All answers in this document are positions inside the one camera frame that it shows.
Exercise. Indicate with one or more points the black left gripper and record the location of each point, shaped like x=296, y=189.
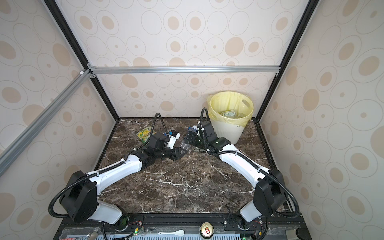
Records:
x=176, y=151

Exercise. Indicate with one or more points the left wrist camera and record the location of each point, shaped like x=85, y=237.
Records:
x=173, y=136

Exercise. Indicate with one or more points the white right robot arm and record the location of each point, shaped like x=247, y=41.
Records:
x=271, y=196

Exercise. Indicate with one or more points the drink can top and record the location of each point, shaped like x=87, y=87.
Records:
x=206, y=230

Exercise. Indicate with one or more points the diagonal aluminium rail left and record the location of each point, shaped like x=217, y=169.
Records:
x=26, y=137

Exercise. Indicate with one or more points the clear bottle blue cap far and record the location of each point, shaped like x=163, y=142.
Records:
x=193, y=129

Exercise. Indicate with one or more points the yellow plastic bin liner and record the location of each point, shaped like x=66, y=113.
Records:
x=228, y=101

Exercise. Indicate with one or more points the horizontal aluminium rail back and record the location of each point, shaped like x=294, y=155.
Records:
x=185, y=70

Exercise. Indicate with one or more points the green Fox's candy bag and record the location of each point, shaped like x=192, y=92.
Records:
x=144, y=134

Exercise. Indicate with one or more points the clear bottle green label bottom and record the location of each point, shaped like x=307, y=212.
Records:
x=229, y=114

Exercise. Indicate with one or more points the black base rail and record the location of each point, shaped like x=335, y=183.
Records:
x=147, y=226

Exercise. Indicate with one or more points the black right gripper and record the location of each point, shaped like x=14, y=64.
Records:
x=191, y=141

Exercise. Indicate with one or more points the white plastic spoon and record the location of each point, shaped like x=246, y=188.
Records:
x=179, y=233

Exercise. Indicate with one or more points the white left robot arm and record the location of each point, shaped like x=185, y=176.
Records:
x=79, y=200

